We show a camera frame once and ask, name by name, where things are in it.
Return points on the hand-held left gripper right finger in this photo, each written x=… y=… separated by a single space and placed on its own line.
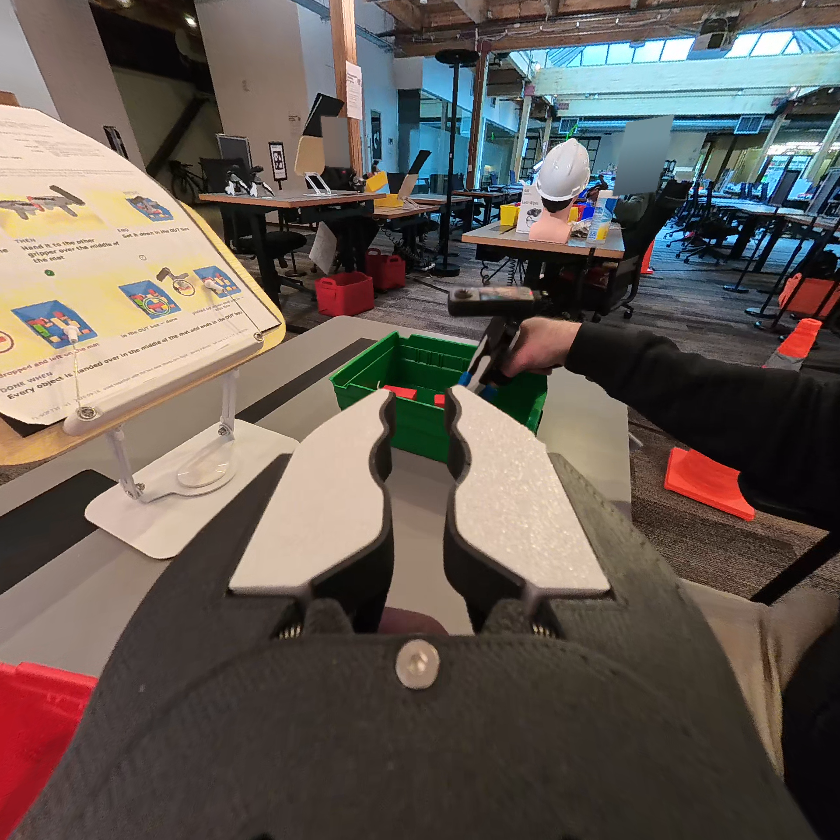
x=518 y=505

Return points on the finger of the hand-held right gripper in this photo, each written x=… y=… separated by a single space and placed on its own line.
x=481 y=361

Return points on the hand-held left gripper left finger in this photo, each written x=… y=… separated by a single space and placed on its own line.
x=321 y=505

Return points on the blue block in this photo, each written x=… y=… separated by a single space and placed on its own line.
x=464 y=379

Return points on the green plastic bin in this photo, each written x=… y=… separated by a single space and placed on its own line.
x=420 y=361

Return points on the red plastic bin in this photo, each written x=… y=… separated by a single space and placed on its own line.
x=33 y=735

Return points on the person's right forearm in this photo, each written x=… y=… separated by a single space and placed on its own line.
x=689 y=387

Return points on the spare hand-held gripper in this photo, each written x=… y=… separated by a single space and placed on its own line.
x=237 y=182
x=262 y=184

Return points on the person's right hand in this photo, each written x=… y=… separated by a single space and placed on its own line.
x=544 y=344

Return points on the wood-edged desk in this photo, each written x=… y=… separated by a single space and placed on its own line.
x=275 y=197
x=492 y=235

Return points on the white product box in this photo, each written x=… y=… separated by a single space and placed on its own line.
x=527 y=210

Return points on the mannequin head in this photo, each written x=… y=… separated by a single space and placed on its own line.
x=556 y=223

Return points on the red floor bin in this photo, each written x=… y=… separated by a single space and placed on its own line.
x=387 y=270
x=344 y=295

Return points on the instruction sheet on stand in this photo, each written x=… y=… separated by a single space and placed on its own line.
x=197 y=518

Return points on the white blue wipes canister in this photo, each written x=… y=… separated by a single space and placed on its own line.
x=600 y=220

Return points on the white hard hat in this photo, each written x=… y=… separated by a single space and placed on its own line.
x=563 y=170

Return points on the small background document stand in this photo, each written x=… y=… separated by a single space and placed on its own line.
x=412 y=176

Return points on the small orange cone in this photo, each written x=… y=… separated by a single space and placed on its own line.
x=647 y=259

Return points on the black mesh office chair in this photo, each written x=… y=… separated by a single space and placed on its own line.
x=646 y=249

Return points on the hanging white paper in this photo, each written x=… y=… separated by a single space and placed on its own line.
x=323 y=248

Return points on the flat orange cone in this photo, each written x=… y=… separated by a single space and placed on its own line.
x=705 y=482

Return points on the white paper notice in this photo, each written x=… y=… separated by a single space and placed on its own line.
x=354 y=92

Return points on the black tag sign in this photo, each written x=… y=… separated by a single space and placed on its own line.
x=278 y=161

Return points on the row of office desks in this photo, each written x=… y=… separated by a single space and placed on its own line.
x=754 y=216

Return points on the orange cone grey band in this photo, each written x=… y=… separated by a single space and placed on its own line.
x=797 y=341

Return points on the black monitor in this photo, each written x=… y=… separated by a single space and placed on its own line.
x=234 y=154

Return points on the wooden column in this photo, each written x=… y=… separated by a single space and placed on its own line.
x=344 y=39

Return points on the printed instruction sheet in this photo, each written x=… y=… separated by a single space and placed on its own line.
x=131 y=262

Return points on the orange bag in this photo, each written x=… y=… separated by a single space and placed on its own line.
x=814 y=295

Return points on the bicycle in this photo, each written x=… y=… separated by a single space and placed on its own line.
x=186 y=182

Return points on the ceiling projector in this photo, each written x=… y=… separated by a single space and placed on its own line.
x=713 y=34

